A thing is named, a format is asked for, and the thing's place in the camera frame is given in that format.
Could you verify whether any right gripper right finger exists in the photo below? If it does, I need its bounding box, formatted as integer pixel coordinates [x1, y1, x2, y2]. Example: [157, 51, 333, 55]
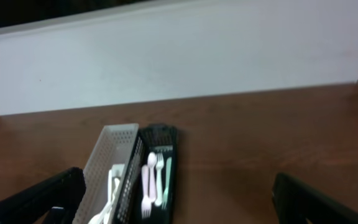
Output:
[272, 172, 358, 224]

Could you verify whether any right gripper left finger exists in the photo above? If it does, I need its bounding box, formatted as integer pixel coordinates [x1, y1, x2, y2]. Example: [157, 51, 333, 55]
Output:
[0, 167, 86, 224]

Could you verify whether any white spoon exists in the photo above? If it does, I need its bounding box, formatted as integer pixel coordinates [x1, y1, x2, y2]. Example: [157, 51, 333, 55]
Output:
[147, 152, 157, 202]
[88, 164, 125, 224]

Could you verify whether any white fork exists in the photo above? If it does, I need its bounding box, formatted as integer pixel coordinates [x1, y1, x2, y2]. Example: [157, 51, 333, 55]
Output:
[154, 153, 165, 207]
[141, 165, 152, 219]
[162, 157, 172, 210]

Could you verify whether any clear perforated plastic basket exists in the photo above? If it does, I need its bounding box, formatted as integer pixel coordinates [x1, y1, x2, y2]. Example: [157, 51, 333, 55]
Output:
[73, 123, 139, 224]

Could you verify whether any black perforated plastic basket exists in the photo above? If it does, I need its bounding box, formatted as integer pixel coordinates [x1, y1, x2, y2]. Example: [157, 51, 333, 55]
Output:
[110, 124, 178, 224]

